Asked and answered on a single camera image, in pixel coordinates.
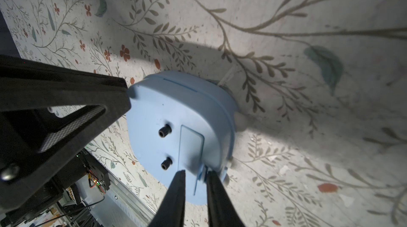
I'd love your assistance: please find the light blue alarm clock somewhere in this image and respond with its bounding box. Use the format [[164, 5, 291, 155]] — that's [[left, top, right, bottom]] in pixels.
[[126, 71, 248, 205]]

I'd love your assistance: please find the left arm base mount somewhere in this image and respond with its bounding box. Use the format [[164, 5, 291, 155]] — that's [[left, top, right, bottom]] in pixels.
[[61, 149, 110, 194]]

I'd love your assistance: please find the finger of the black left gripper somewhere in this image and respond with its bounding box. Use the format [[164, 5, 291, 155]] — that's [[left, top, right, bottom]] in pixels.
[[1, 55, 130, 211]]

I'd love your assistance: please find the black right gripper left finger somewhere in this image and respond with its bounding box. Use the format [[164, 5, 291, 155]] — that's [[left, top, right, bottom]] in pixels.
[[148, 170, 185, 227]]

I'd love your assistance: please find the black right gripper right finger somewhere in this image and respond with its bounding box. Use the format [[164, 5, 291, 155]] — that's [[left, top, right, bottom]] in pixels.
[[206, 171, 244, 227]]

